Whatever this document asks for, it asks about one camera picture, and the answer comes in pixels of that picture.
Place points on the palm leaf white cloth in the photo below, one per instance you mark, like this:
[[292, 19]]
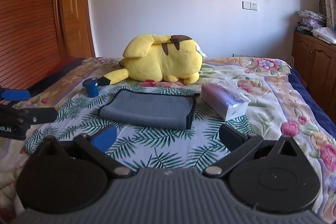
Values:
[[137, 146]]

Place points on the tissue pack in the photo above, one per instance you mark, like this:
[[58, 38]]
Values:
[[226, 102]]

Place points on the blue cup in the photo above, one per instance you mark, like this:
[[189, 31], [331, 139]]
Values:
[[91, 87]]

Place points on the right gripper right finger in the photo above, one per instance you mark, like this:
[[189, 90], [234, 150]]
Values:
[[242, 148]]

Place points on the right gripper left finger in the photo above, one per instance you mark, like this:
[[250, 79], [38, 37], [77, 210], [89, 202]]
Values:
[[93, 149]]

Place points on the yellow Pikachu plush toy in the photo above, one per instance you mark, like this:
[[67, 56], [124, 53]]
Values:
[[168, 58]]

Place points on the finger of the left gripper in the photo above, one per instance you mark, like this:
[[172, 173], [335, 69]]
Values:
[[37, 115], [14, 95]]

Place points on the wooden side cabinet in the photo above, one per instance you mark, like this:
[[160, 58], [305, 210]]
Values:
[[314, 60]]

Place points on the floral bed blanket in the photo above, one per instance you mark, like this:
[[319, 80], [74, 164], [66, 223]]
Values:
[[279, 105]]

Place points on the purple and grey towel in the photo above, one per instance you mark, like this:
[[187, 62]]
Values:
[[173, 112]]

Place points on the white folded cloth on cabinet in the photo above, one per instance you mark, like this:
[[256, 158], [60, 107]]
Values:
[[325, 34]]

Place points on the wooden door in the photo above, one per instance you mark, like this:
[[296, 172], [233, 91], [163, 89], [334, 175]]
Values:
[[77, 28]]

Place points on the wooden slatted wardrobe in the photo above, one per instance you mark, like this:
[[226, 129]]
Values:
[[31, 41]]

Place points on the stack of folded items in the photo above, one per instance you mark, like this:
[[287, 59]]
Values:
[[309, 21]]

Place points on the white wall switch socket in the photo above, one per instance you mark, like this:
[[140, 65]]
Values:
[[249, 6]]

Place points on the red and navy bedding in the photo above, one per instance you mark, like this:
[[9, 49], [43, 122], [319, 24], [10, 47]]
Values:
[[55, 74]]

